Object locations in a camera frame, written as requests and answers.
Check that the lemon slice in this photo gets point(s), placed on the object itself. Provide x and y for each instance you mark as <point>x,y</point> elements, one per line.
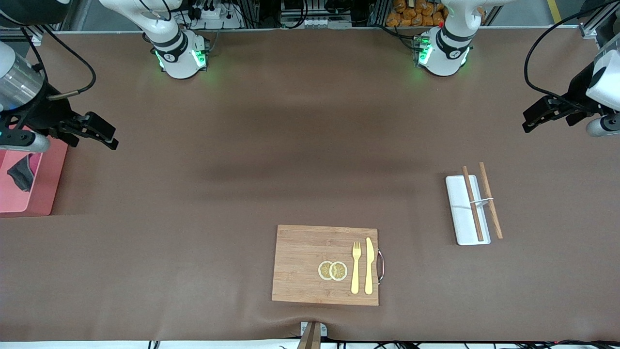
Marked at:
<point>339,271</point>
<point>323,270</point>

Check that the aluminium frame profile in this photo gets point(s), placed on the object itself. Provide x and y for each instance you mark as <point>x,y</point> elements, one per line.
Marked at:
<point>593,24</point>

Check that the wooden cutting board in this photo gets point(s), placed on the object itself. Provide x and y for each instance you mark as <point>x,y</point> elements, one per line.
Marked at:
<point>300,261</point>

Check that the orange packaged goods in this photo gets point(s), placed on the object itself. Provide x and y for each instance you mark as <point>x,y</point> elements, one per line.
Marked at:
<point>411,14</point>

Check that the yellow fork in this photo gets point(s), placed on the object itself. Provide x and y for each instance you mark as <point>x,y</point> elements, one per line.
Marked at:
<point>355,276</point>

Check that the brown wooden chopstick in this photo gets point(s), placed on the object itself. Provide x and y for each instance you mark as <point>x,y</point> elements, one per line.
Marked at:
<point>490,199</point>
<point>472,203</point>

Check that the white rectangular plate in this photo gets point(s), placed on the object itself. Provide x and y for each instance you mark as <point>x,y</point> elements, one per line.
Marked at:
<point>460,218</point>

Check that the pink and grey cloth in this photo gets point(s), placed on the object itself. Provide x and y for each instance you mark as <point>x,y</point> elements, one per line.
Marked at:
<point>20,174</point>

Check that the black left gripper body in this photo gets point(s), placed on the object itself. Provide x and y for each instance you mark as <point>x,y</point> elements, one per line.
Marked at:
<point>577,94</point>

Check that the thin white chopstick rest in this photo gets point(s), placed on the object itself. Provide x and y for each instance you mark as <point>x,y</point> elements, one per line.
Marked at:
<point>484,200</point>

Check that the white power strip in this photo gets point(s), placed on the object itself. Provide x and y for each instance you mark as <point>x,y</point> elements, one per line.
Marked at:
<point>218,19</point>

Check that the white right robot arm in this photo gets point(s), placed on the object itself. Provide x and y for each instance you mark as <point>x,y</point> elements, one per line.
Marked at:
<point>179,58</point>

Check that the yellow knife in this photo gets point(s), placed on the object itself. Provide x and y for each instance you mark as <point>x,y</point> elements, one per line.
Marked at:
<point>369,271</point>

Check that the brown bar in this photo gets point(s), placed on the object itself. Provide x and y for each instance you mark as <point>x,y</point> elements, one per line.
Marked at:
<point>310,339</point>

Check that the pink plastic bin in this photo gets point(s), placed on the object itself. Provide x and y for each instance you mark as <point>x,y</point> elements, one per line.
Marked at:
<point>46,184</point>

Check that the grey metal table bracket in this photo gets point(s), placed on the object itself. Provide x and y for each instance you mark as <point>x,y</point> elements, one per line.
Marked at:
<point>323,329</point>

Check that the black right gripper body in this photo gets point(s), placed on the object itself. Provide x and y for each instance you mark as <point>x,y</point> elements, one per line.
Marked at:
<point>39,112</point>

